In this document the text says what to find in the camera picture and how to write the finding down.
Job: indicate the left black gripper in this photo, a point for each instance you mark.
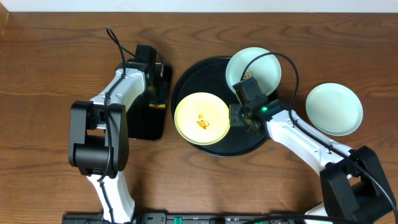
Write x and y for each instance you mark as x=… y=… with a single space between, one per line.
x=156 y=86

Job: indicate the black rectangular tray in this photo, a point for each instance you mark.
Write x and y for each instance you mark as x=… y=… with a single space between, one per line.
x=144 y=122

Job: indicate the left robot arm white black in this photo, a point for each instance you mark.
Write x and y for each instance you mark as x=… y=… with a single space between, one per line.
x=99 y=142

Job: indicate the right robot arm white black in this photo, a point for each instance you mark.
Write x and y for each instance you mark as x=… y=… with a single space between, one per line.
x=354 y=186

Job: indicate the light blue plate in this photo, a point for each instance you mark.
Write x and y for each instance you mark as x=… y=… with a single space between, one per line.
x=334 y=109
x=266 y=70

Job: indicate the black round tray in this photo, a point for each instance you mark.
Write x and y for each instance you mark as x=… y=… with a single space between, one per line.
x=209 y=76

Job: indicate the yellow plate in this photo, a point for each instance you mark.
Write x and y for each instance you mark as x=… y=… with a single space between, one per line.
x=202 y=118

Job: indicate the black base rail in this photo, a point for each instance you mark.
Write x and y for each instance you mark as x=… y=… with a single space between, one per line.
x=162 y=218

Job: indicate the yellow green scrub sponge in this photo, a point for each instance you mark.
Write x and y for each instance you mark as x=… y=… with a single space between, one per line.
x=161 y=106

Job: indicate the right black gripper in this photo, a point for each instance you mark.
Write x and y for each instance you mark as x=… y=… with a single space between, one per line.
x=234 y=120

